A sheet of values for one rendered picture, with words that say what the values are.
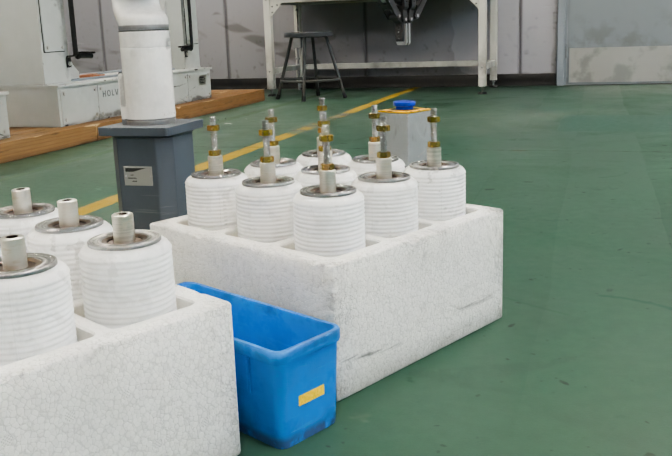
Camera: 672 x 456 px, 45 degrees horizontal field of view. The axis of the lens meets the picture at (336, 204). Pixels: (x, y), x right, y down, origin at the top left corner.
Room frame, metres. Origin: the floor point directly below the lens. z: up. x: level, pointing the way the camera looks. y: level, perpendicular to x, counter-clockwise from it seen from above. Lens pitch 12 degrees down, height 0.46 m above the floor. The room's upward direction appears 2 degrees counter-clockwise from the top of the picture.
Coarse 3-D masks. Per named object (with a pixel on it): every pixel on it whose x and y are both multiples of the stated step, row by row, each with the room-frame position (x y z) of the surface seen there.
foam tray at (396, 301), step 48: (192, 240) 1.13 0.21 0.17; (240, 240) 1.08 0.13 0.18; (288, 240) 1.07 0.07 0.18; (384, 240) 1.05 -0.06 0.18; (432, 240) 1.09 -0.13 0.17; (480, 240) 1.17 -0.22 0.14; (240, 288) 1.06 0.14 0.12; (288, 288) 0.99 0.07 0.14; (336, 288) 0.94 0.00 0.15; (384, 288) 1.01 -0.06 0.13; (432, 288) 1.09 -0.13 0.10; (480, 288) 1.17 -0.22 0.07; (384, 336) 1.01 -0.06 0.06; (432, 336) 1.08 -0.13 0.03; (336, 384) 0.94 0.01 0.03
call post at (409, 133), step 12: (396, 120) 1.44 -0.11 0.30; (408, 120) 1.43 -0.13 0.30; (420, 120) 1.45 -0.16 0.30; (396, 132) 1.45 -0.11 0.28; (408, 132) 1.43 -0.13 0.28; (420, 132) 1.45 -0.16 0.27; (396, 144) 1.45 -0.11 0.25; (408, 144) 1.43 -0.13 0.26; (420, 144) 1.45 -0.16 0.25; (408, 156) 1.43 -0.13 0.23; (420, 156) 1.45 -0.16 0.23
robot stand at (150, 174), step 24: (192, 120) 1.55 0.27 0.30; (120, 144) 1.48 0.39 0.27; (144, 144) 1.46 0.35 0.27; (168, 144) 1.47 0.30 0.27; (192, 144) 1.54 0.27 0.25; (120, 168) 1.48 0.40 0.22; (144, 168) 1.47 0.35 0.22; (168, 168) 1.47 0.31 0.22; (192, 168) 1.54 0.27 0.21; (120, 192) 1.48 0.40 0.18; (144, 192) 1.47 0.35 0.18; (168, 192) 1.47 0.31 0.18; (144, 216) 1.47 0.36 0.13; (168, 216) 1.46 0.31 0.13
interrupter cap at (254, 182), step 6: (246, 180) 1.14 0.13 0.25; (252, 180) 1.14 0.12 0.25; (258, 180) 1.14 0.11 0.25; (276, 180) 1.14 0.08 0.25; (282, 180) 1.13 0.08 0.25; (288, 180) 1.13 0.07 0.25; (294, 180) 1.13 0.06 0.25; (246, 186) 1.10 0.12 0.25; (252, 186) 1.10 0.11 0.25; (258, 186) 1.09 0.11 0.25; (264, 186) 1.09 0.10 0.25; (270, 186) 1.09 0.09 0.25; (276, 186) 1.09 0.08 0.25
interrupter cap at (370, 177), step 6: (360, 174) 1.15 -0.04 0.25; (366, 174) 1.15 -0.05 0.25; (372, 174) 1.15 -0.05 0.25; (396, 174) 1.15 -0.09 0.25; (402, 174) 1.14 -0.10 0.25; (408, 174) 1.13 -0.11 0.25; (360, 180) 1.12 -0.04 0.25; (366, 180) 1.11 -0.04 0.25; (372, 180) 1.10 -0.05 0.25; (378, 180) 1.10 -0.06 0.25; (384, 180) 1.10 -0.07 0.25; (390, 180) 1.10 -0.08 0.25; (396, 180) 1.10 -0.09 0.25; (402, 180) 1.10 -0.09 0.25
